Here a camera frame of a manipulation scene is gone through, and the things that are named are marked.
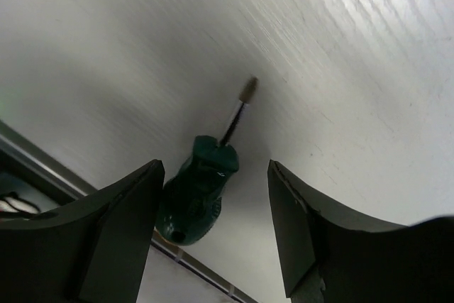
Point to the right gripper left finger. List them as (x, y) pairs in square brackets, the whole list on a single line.
[(90, 250)]

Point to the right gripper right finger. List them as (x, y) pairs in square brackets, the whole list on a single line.
[(329, 252)]

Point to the green orange stubby screwdriver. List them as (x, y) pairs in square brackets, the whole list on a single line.
[(191, 202)]

